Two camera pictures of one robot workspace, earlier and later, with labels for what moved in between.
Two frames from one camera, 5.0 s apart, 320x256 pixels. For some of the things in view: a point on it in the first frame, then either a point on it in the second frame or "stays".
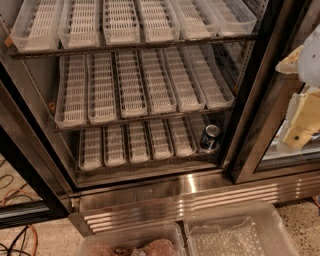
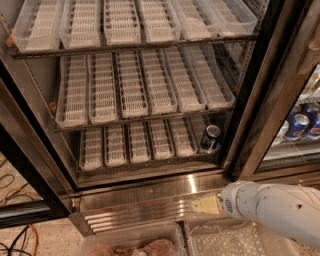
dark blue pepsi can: [209, 139] stays
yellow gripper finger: [289, 65] to [238, 201]
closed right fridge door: [258, 154] stays
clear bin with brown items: [155, 240] stays
